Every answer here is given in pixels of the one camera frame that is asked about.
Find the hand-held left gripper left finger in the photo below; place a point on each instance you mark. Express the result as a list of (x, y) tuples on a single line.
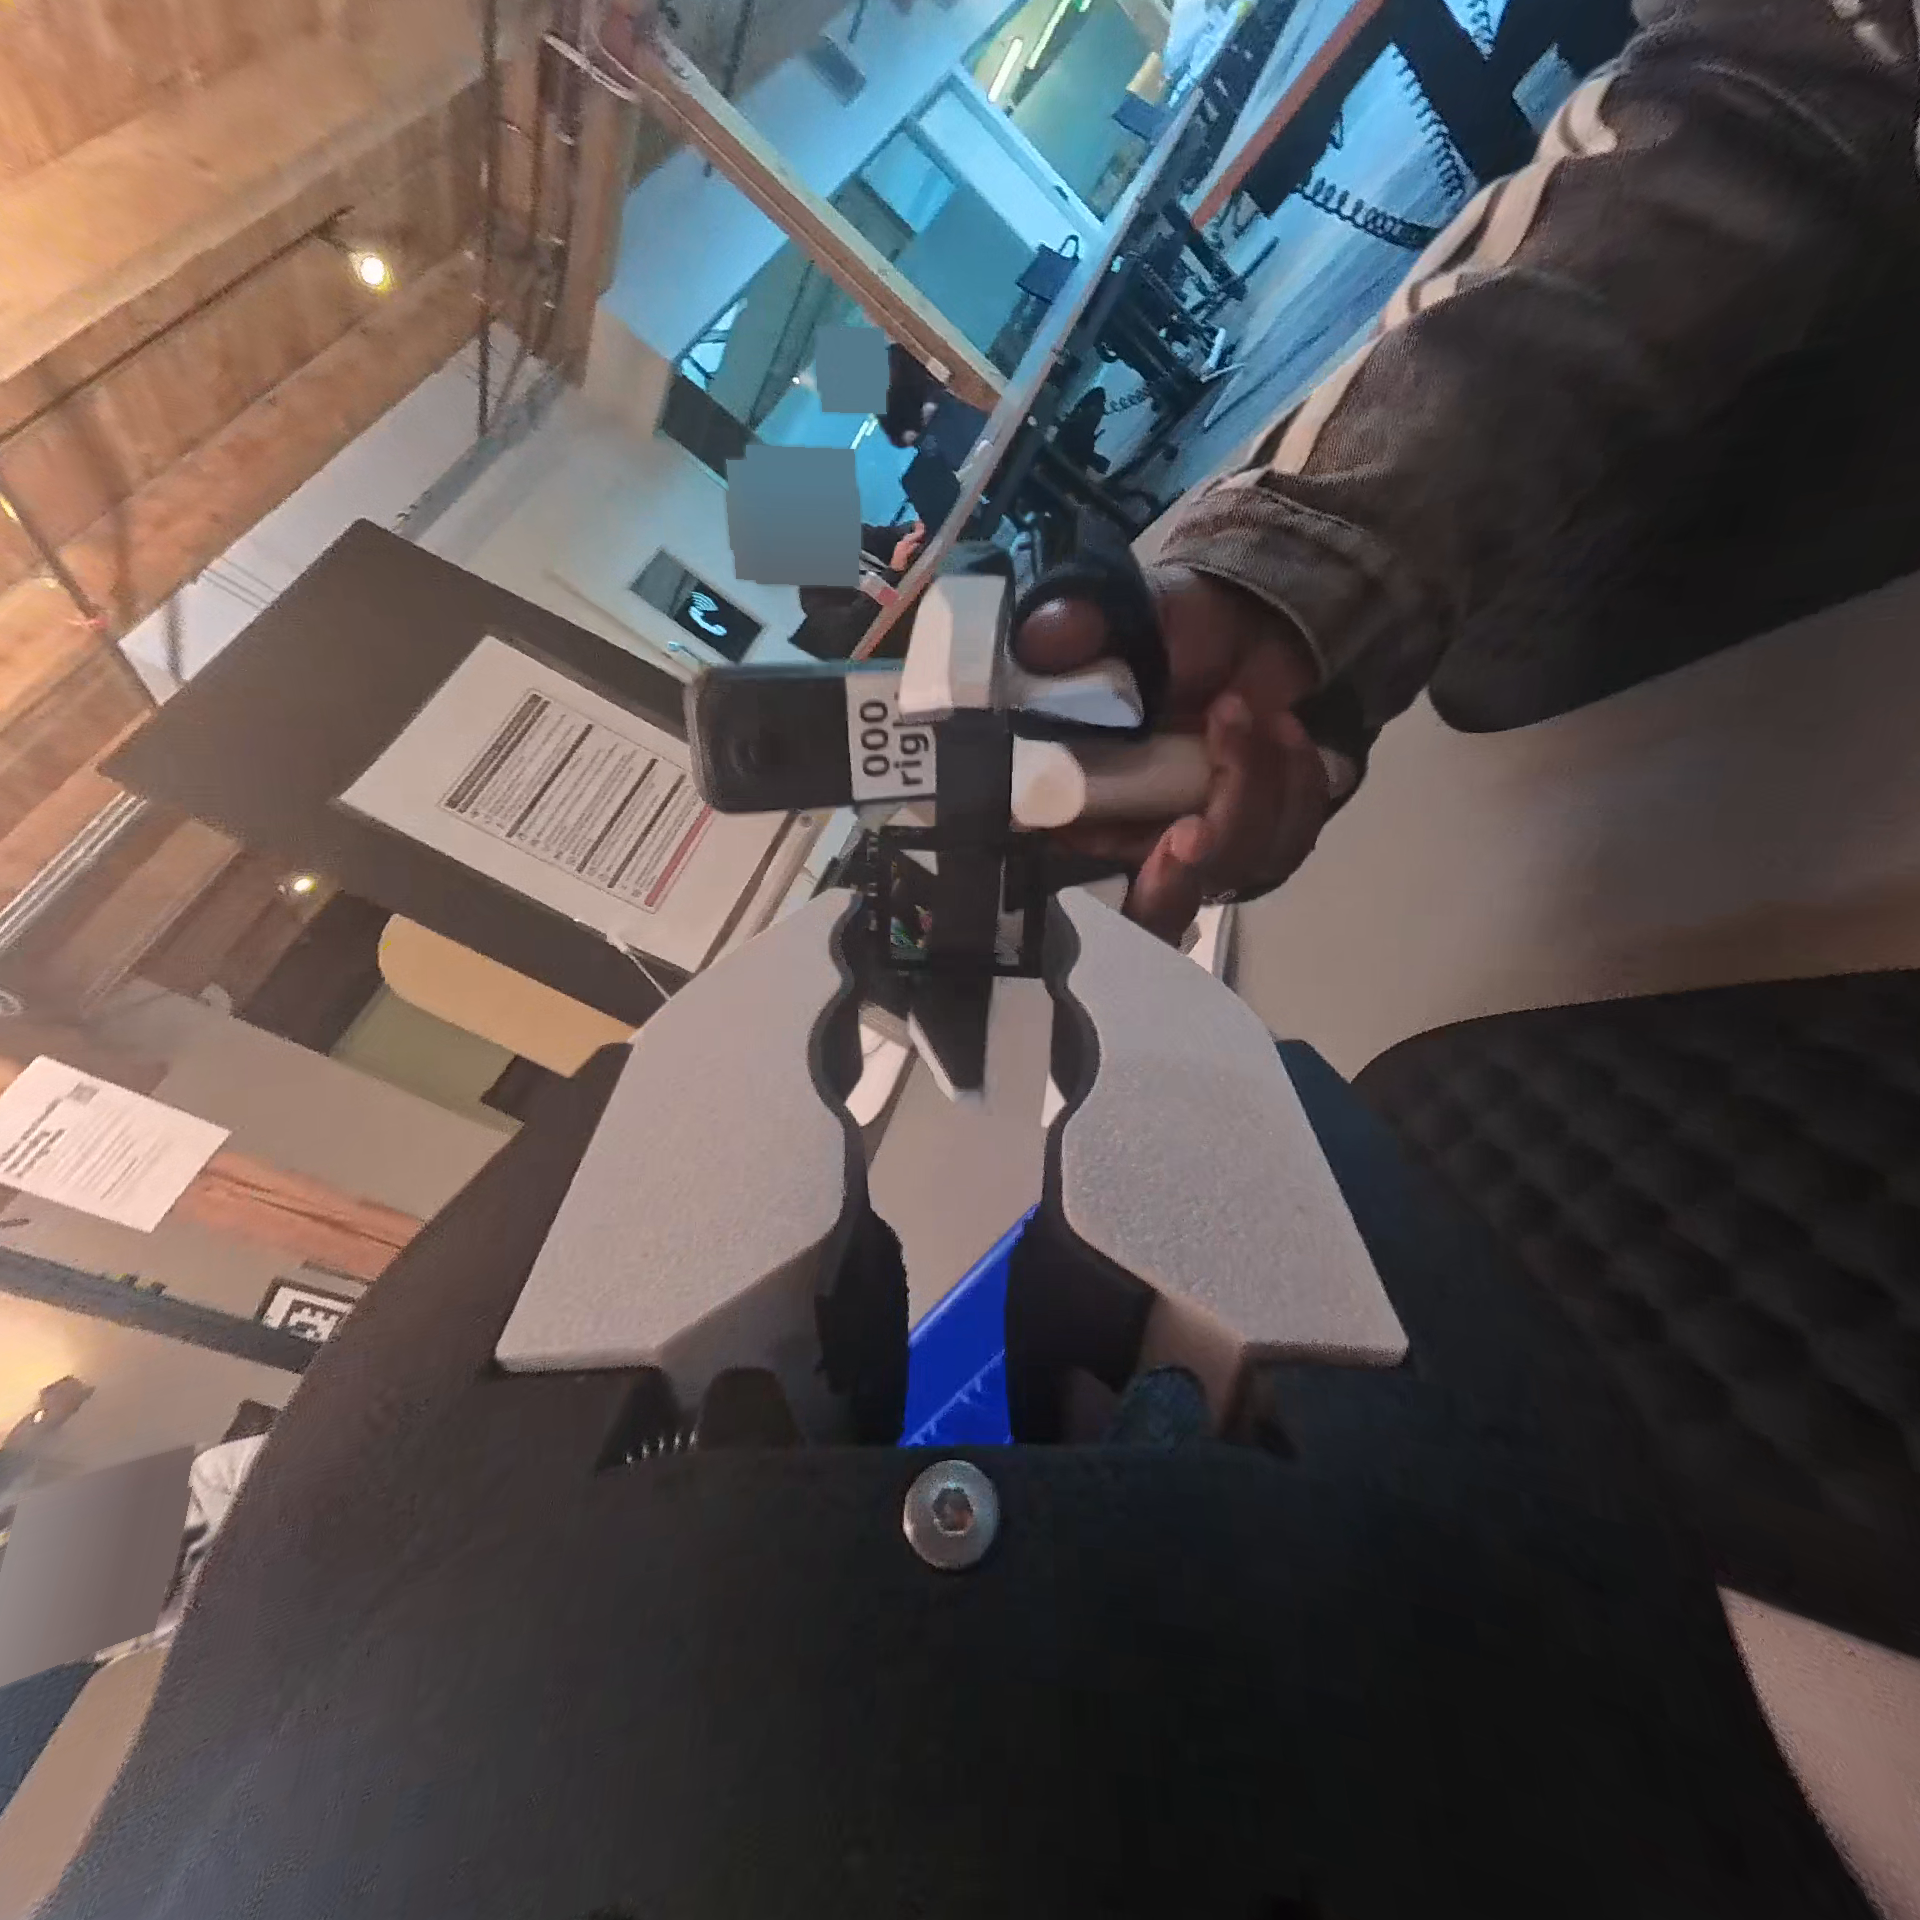
[(674, 1185)]

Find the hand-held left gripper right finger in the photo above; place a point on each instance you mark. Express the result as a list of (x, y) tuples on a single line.
[(1230, 1185)]

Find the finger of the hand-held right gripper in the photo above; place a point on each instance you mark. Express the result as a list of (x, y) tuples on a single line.
[(953, 1043), (877, 1073)]

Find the black lego frame piece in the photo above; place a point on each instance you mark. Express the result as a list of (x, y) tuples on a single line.
[(892, 908)]

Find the person's right hand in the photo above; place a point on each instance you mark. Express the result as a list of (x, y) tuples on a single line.
[(1259, 751)]

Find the black phone sign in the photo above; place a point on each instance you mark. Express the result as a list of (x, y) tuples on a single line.
[(697, 609)]

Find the white paper notice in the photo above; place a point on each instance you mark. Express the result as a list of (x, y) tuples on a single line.
[(524, 781)]

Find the beige rounded panel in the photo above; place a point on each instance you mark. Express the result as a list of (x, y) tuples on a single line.
[(493, 975)]

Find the blue plastic bin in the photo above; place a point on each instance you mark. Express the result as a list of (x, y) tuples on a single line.
[(961, 1349)]

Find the black and white tag marker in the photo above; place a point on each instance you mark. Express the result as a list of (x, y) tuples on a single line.
[(306, 1314)]

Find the black divider panel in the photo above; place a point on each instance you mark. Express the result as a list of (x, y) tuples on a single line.
[(269, 722)]

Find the white paper sheet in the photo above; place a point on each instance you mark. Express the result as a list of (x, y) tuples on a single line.
[(106, 1142)]

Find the ceiling light bulb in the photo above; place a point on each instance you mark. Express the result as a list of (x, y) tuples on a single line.
[(368, 270)]

